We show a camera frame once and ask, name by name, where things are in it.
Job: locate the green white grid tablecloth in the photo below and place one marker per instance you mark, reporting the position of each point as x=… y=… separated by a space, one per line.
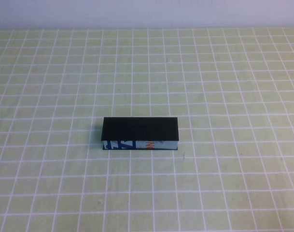
x=146 y=193

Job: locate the black printed glasses case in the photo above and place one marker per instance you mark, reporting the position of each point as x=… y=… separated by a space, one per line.
x=139 y=129

